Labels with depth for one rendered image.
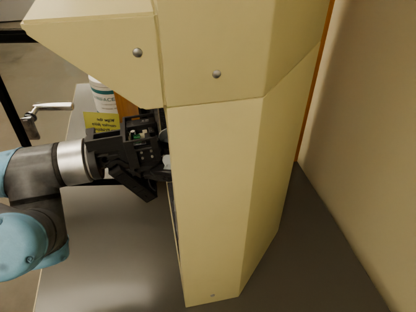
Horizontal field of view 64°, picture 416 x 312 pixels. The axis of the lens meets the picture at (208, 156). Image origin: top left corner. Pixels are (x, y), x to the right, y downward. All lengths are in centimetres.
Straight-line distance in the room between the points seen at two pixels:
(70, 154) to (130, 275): 33
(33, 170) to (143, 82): 29
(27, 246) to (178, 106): 23
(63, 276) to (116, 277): 12
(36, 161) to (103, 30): 30
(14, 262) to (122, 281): 38
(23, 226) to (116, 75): 20
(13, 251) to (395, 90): 65
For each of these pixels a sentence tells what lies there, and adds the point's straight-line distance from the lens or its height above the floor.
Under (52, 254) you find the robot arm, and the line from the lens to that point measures 58.
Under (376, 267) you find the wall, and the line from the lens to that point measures 87.
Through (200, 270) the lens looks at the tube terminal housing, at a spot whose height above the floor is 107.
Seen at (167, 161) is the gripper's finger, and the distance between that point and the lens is 55.
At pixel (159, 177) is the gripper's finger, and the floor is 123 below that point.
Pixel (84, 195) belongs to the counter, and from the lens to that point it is 96.
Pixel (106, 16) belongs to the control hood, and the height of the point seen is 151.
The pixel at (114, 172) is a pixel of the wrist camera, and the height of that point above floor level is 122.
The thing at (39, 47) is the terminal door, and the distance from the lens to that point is 72.
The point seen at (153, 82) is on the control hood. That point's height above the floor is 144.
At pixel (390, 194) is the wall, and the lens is 76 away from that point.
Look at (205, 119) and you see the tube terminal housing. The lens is 38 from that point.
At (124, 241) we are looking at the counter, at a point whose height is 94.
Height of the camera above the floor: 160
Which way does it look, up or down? 41 degrees down
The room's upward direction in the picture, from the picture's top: straight up
